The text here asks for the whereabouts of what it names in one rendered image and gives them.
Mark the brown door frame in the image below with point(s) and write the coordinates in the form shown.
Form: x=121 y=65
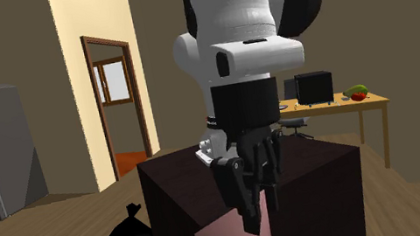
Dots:
x=97 y=111

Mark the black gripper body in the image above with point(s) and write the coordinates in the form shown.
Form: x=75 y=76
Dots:
x=245 y=104

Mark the wooden framed window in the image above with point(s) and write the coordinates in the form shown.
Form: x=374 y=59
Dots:
x=115 y=81

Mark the grey office chair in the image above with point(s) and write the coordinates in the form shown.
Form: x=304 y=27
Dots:
x=295 y=122

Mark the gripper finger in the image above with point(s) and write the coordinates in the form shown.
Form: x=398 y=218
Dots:
x=271 y=167
x=243 y=191

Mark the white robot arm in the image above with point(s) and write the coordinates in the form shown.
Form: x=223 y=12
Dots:
x=233 y=5

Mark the wooden table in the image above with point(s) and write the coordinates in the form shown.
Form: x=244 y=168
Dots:
x=346 y=105

